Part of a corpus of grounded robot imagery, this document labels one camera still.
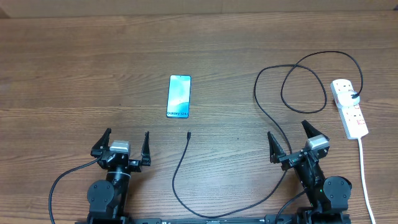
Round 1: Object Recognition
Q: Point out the white charger plug adapter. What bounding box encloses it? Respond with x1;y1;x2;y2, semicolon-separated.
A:
335;91;360;108

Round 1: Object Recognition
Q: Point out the white power strip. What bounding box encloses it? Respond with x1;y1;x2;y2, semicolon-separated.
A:
330;79;369;139

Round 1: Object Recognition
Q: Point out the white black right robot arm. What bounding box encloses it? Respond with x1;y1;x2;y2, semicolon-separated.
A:
264;120;352;224

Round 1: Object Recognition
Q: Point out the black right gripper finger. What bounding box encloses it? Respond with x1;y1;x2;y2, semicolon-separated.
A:
301;120;329;141
267;132;286;164

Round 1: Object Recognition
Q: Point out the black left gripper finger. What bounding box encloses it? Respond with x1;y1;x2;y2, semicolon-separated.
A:
91;128;111;152
141;132;151;166

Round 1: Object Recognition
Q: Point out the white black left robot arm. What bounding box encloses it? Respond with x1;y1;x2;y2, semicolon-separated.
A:
87;128;151;223

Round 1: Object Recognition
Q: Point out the blue Galaxy smartphone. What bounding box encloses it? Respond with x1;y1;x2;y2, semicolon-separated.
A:
166;75;192;119

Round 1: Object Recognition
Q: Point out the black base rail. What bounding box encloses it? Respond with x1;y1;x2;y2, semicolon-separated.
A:
75;214;351;224

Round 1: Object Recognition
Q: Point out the white power strip cord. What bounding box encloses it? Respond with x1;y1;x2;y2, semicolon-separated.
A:
357;138;376;224

